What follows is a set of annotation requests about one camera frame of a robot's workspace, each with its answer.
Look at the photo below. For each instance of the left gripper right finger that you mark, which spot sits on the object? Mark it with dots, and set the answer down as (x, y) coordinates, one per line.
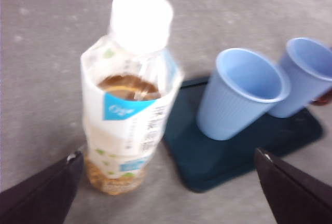
(298, 198)

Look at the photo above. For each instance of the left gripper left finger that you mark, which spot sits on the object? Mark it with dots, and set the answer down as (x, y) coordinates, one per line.
(39, 198)

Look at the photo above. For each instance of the dark oolong tea bottle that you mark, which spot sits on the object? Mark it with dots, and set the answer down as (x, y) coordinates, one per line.
(324, 100)

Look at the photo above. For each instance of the jasmine tea bottle white label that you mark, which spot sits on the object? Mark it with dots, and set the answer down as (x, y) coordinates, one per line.
(124, 130)

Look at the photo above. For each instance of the blue ribbed plastic cup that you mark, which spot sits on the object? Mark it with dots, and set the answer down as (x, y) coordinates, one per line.
(225, 115)
(293, 99)

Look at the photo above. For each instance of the dark blue rectangular tray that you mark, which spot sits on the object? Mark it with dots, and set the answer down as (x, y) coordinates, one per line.
(220, 161)

